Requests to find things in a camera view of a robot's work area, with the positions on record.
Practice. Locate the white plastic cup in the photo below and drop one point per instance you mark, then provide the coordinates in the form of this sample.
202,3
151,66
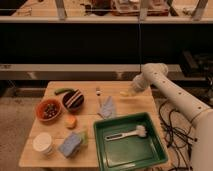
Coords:
43,143

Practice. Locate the blue grey cloth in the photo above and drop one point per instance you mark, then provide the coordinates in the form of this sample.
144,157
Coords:
107,109

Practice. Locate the orange bowl with beans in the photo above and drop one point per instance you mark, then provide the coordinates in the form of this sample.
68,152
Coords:
48,110

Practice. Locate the orange fruit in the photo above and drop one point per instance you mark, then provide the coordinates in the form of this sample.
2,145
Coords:
70,122

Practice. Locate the green plastic tray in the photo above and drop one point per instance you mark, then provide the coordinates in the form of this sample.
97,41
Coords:
129,153

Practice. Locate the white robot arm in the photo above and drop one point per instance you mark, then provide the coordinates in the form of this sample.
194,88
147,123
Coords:
199,114

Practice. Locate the white dish brush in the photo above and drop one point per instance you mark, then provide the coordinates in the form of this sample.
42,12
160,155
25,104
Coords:
139,131

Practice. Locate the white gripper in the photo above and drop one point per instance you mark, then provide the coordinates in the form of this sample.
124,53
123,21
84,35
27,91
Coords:
138,85

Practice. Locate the striped brown round ball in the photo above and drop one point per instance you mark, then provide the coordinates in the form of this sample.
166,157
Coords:
73,101

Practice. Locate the yellow banana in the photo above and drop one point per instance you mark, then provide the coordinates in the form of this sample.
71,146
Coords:
125,93

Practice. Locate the green pepper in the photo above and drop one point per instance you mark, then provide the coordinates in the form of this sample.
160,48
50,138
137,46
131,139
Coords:
63,90

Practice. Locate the wooden table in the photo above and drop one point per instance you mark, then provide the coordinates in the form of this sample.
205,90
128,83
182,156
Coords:
87,158

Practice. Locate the blue yellow sponge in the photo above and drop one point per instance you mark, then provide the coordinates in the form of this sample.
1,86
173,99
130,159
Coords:
73,143

